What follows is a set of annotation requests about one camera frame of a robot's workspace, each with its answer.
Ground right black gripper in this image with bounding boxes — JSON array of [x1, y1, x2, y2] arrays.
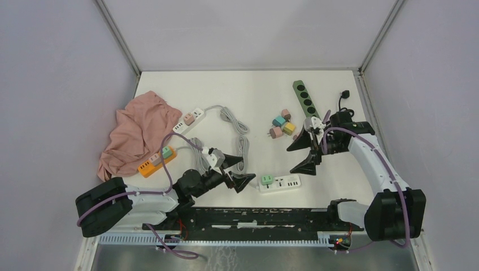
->
[[286, 123, 349, 176]]

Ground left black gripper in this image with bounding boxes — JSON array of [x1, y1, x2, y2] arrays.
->
[[193, 152, 255, 198]]

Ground yellow charger plug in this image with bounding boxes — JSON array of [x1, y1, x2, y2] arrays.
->
[[281, 122, 296, 136]]

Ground pink charger plug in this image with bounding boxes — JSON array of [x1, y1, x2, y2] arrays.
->
[[268, 126, 284, 139]]

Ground teal usb charger plug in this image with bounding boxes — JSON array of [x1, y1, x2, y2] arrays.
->
[[272, 115, 287, 127]]

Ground pink charger plug end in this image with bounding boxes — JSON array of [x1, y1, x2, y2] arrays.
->
[[281, 109, 291, 121]]

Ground green power strip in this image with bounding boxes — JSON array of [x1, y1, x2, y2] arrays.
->
[[292, 80, 319, 117]]

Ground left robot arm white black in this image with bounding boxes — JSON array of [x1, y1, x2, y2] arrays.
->
[[75, 155, 256, 238]]

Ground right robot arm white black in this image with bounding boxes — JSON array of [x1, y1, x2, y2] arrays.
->
[[286, 111, 426, 247]]

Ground orange power strip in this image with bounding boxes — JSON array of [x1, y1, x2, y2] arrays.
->
[[138, 146, 177, 178]]

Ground pink cloth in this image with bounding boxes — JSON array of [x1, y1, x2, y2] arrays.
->
[[97, 91, 182, 181]]

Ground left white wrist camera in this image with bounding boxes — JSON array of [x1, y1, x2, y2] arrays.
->
[[202, 147, 225, 173]]

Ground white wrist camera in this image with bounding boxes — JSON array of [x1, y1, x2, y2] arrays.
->
[[202, 147, 225, 173], [303, 116, 326, 136]]

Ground grey coiled cord upper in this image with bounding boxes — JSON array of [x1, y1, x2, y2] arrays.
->
[[236, 134, 261, 186]]

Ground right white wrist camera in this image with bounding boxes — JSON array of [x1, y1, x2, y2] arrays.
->
[[303, 116, 326, 136]]

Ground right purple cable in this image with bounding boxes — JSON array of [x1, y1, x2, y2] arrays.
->
[[321, 110, 411, 254]]

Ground purple cable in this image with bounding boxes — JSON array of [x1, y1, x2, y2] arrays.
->
[[76, 133, 210, 261], [321, 110, 411, 254]]

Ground black mounting base plate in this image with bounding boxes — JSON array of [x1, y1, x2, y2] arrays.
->
[[153, 207, 362, 241]]

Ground grey cord of left strip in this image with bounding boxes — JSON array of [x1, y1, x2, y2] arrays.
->
[[203, 105, 250, 136]]

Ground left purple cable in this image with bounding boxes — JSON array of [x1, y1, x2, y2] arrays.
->
[[76, 133, 210, 261]]

